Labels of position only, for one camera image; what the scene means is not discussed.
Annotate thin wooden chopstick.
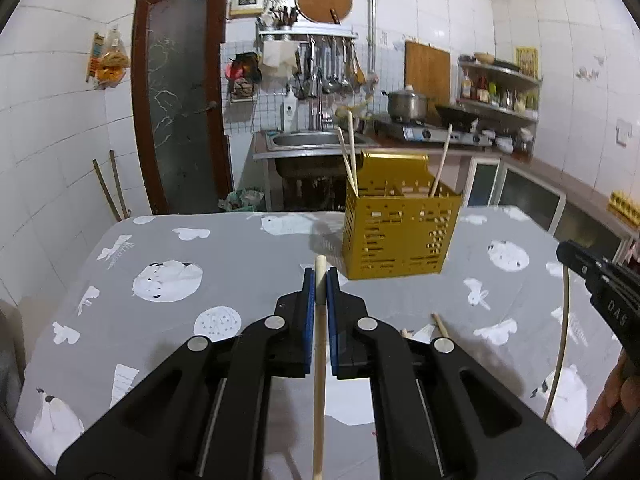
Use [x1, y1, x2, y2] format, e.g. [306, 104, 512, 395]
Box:
[542, 264, 570, 422]

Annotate long wooden chopstick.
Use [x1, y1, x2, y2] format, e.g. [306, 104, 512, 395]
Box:
[432, 312, 450, 338]

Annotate steel kitchen sink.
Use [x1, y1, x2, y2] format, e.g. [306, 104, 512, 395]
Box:
[252, 129, 381, 162]

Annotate person's right hand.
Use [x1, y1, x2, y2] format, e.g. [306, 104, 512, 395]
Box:
[586, 349, 640, 434]

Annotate yellow egg tray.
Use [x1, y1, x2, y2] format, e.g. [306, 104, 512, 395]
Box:
[608, 191, 640, 228]

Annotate yellow perforated utensil holder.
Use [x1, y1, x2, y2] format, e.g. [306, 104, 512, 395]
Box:
[342, 151, 462, 280]

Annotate gas stove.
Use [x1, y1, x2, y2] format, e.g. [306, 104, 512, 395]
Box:
[373, 117, 491, 148]

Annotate black wok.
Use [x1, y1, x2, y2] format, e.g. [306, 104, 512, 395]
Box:
[435, 104, 478, 132]

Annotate steel cooking pot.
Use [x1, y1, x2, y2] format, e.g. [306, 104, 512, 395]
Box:
[382, 84, 428, 122]

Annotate rectangular wooden cutting board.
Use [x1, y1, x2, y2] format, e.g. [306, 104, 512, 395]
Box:
[405, 41, 450, 114]

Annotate hanging plastic bag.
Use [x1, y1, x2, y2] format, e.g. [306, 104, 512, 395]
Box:
[86, 26, 130, 89]

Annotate dark brown glass door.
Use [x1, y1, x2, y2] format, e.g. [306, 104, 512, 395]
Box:
[131, 0, 233, 214]

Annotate hanging utensil rack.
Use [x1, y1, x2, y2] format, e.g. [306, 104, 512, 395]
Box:
[257, 22, 366, 100]

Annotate wooden sticks against wall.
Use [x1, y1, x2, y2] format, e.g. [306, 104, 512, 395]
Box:
[92, 150, 130, 222]

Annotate corner wall shelf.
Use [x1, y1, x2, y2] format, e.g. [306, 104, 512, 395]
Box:
[456, 53, 541, 158]

